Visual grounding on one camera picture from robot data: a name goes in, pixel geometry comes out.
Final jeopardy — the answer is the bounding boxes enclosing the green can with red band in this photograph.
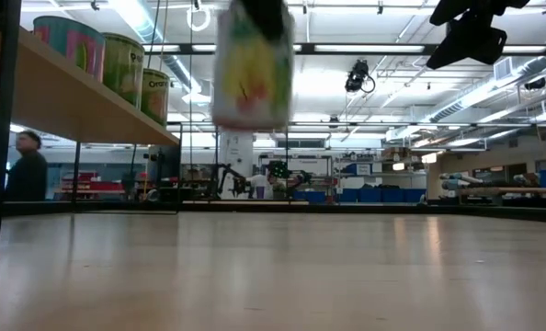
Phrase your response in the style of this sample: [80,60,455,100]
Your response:
[210,0,297,132]

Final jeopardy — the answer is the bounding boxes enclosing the green Orange can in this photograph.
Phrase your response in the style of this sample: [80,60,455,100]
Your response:
[139,68,171,128]

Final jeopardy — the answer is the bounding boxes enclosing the green Pears can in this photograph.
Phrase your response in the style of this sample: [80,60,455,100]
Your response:
[101,32,145,110]

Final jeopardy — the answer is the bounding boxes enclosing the pink and teal can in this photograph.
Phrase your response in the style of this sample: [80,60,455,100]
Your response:
[32,15,108,86]

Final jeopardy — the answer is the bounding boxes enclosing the light wooden shelf board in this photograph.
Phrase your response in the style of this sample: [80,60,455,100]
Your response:
[0,26,181,146]

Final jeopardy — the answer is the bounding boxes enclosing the red background shelf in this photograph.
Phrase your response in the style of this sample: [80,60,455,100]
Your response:
[60,171,126,195]

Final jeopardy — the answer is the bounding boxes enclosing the white ceiling vent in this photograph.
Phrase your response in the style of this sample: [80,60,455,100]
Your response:
[494,56,514,83]

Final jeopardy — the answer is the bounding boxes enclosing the white cylindrical column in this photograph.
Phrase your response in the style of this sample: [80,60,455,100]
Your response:
[217,131,255,200]

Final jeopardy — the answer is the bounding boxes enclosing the grey background tubes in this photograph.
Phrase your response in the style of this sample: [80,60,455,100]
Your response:
[439,172,485,192]

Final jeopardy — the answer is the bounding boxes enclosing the wooden background bench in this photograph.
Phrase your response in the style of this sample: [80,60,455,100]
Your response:
[456,186,546,197]

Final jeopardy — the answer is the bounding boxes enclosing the grey background cabinet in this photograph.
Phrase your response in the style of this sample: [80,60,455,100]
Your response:
[146,143,181,184]

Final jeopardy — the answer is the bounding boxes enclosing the long blue storage bin row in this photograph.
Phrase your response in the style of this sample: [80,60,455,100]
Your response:
[336,186,428,204]

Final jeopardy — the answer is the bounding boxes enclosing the white hanging ring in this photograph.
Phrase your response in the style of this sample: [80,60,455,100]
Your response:
[185,0,212,33]

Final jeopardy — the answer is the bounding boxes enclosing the silver ceiling duct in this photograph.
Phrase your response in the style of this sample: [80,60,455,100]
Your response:
[428,54,546,124]
[109,0,222,111]

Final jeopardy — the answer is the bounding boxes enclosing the black overhead frame bar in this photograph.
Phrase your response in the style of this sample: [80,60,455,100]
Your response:
[142,42,546,57]

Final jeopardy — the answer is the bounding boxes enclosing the thin black hanging cable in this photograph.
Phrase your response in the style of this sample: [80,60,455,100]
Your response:
[157,0,170,73]
[146,0,163,71]

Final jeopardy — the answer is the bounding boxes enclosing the black overhead camera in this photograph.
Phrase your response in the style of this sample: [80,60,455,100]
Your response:
[344,58,377,94]

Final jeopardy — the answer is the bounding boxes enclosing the black background rig frame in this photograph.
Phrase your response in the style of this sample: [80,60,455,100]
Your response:
[214,128,290,204]

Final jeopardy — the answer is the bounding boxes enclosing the black table frame rail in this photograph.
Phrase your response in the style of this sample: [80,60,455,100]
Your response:
[0,200,461,215]
[456,205,546,225]

